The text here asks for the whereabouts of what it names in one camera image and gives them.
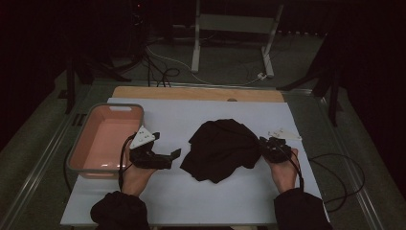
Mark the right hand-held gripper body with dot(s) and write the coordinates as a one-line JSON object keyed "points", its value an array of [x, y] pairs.
{"points": [[277, 150]]}

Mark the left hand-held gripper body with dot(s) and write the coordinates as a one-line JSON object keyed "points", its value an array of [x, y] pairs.
{"points": [[142, 137]]}

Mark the pink plastic basket grey rim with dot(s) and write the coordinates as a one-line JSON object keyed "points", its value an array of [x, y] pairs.
{"points": [[108, 140]]}

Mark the black cloth garment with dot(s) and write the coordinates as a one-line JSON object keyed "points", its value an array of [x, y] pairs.
{"points": [[220, 150]]}

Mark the person's right hand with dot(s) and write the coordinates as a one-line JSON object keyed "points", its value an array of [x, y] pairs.
{"points": [[284, 175]]}

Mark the person's left hand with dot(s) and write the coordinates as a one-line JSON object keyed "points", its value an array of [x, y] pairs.
{"points": [[137, 180]]}

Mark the white table mat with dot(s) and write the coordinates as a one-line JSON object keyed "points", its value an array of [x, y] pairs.
{"points": [[178, 111]]}

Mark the white plug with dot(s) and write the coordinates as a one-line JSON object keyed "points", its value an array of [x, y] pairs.
{"points": [[261, 76]]}

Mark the dark equipment stand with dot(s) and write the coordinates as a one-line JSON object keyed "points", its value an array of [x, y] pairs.
{"points": [[138, 25]]}

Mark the metal floor rail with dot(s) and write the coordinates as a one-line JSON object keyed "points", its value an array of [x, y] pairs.
{"points": [[359, 191], [46, 158], [287, 89]]}

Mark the white metal stand frame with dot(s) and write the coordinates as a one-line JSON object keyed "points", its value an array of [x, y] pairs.
{"points": [[236, 24]]}

